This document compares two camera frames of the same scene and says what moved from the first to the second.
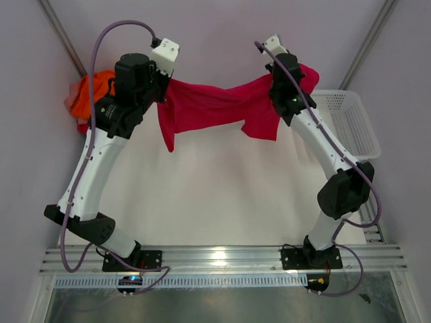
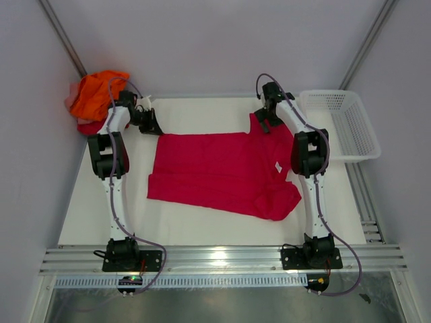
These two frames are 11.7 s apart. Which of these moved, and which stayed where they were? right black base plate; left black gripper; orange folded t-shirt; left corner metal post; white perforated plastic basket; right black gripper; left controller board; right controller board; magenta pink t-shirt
Moved: right black gripper; left black gripper; magenta pink t-shirt
Stayed: right controller board; left corner metal post; right black base plate; white perforated plastic basket; orange folded t-shirt; left controller board
